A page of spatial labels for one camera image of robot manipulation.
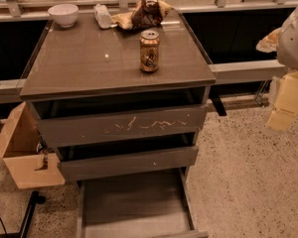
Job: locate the brown chip bag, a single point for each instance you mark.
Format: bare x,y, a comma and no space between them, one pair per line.
148,13

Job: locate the orange soda can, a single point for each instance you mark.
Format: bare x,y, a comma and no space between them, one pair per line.
149,50

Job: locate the black stand base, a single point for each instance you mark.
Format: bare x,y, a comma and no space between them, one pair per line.
35,199

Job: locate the open cardboard box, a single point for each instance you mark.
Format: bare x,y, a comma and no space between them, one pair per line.
19,138

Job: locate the grey top drawer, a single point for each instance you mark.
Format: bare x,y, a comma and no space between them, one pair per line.
85,121

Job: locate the grey middle drawer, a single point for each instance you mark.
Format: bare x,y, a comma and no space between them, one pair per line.
109,159

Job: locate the white ceramic bowl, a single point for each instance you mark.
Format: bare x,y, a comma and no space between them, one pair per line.
65,15

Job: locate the grey drawer cabinet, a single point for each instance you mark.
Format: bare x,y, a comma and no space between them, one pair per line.
85,61

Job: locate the grey bottom drawer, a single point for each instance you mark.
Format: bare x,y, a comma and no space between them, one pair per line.
145,205

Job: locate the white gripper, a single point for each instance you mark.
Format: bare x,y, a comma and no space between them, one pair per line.
294,42

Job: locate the grey drawer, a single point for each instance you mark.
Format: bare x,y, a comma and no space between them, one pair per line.
145,205
85,121
109,159

